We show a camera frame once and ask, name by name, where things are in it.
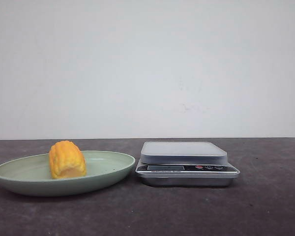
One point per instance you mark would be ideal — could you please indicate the yellow corn cob piece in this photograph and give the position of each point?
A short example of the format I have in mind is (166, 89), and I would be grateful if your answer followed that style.
(66, 161)

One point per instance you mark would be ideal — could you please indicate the silver digital kitchen scale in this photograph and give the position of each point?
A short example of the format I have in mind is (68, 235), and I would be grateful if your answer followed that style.
(185, 164)

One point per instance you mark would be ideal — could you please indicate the light green plate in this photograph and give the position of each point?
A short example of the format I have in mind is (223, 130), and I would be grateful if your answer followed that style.
(31, 175)

